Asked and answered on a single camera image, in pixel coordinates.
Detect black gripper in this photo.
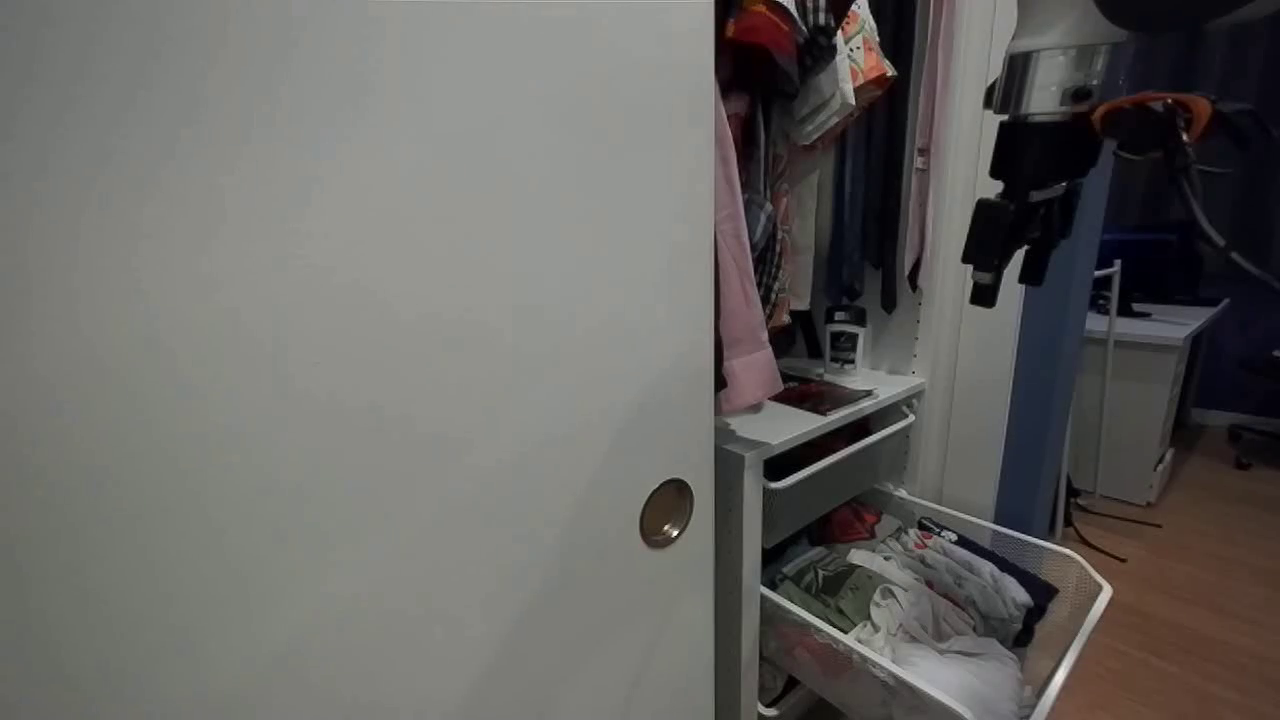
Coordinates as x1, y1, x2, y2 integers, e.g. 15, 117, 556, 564
964, 117, 1100, 308

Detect white drawer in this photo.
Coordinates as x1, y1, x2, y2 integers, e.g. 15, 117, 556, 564
758, 488, 1110, 720
762, 405, 915, 544

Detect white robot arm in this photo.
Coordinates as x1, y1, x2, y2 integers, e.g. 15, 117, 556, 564
961, 0, 1280, 308

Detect white drawer cabinet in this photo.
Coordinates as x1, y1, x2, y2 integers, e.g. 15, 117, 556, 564
715, 373, 925, 720

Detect white top drawer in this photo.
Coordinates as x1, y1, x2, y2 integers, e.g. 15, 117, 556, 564
762, 405, 915, 544

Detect folded clothes in drawer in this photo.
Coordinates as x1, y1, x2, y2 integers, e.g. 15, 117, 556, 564
769, 503, 1060, 720

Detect white black bottle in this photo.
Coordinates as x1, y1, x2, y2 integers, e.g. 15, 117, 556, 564
823, 308, 869, 366

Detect dark hanging clothes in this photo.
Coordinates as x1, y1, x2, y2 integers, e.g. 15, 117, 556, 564
729, 0, 925, 327

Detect orange floral hanging shirt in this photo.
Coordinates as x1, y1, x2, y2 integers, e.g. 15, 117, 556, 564
789, 0, 895, 144

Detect dark red box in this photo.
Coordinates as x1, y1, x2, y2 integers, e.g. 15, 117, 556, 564
777, 379, 869, 415

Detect pink hanging shirt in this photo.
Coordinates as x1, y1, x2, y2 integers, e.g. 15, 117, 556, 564
710, 107, 783, 413

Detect white sliding wardrobe door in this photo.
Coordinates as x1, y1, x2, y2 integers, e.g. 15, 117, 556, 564
0, 0, 715, 720

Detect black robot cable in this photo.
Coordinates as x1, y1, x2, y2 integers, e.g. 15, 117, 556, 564
1158, 113, 1280, 297

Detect round metal door handle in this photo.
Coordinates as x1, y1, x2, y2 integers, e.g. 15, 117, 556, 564
641, 475, 695, 548

